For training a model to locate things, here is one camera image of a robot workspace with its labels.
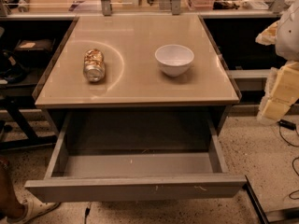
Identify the person's bare leg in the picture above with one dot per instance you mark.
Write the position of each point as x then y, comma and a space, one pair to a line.
9, 204

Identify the crushed metal can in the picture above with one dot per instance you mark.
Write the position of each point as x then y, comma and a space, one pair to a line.
94, 67

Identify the black power adapter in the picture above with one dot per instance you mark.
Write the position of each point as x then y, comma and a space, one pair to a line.
287, 124

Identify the white bowl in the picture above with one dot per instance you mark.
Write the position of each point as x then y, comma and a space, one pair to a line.
174, 60

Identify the grey top drawer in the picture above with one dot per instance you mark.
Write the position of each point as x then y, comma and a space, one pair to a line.
136, 155

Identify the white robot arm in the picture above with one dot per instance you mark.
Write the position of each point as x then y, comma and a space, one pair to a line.
291, 17

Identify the grey cabinet with beige top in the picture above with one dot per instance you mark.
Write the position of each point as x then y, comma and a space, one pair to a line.
129, 43

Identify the padded gripper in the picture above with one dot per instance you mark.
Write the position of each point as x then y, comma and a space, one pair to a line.
289, 36

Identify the white clog shoe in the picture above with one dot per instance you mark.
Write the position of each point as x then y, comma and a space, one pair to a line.
33, 208

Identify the black case on shelf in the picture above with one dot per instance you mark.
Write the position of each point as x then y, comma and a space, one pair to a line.
34, 53

